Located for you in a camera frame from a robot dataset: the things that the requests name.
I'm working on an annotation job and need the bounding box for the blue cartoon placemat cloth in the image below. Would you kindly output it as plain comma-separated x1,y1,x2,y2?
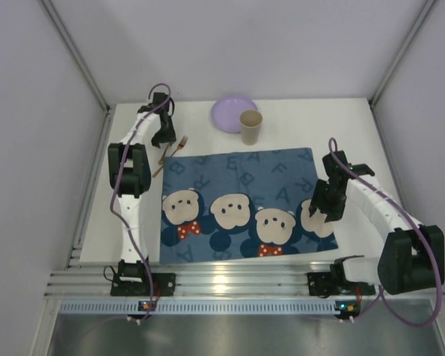
159,148,338,264

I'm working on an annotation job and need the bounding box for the perforated grey cable duct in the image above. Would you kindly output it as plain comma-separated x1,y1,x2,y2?
59,300,359,315

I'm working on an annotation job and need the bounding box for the gold spoon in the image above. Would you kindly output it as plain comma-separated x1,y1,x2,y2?
158,146,170,165

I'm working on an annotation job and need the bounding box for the copper fork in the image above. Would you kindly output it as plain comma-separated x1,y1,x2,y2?
152,136,188,178

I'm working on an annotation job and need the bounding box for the purple plastic plate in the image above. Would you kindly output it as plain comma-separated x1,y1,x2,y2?
211,95,258,134

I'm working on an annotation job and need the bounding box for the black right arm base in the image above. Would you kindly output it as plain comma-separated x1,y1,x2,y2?
306,272,376,298

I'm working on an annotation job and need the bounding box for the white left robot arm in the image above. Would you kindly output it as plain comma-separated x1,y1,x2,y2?
108,92,176,279

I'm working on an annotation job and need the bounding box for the beige paper cup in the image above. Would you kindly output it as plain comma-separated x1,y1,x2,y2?
240,110,263,145

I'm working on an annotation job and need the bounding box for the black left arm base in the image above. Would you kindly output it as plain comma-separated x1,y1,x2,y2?
103,261,176,297

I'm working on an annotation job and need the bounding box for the aluminium mounting rail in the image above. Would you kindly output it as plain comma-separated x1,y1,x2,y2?
44,261,329,299

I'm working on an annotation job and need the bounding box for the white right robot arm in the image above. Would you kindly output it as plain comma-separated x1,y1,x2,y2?
307,151,445,295

